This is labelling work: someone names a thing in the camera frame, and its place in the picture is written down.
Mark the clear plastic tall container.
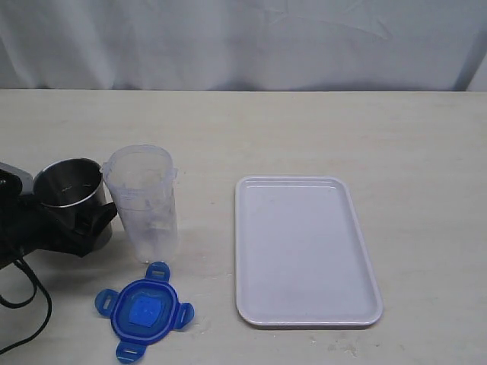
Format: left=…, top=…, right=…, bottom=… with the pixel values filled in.
left=101, top=144, right=178, bottom=263

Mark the blue plastic clip lid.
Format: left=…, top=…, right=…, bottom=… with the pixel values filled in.
left=94, top=262, right=195, bottom=364

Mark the white rectangular tray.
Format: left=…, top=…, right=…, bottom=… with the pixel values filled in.
left=235, top=176, right=384, bottom=328

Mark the stainless steel cup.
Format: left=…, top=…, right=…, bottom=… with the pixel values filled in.
left=33, top=158, right=112, bottom=255

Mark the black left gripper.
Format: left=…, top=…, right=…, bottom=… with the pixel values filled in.
left=1, top=178, right=117, bottom=268

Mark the white backdrop curtain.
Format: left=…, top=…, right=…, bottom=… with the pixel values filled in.
left=1, top=1, right=486, bottom=91

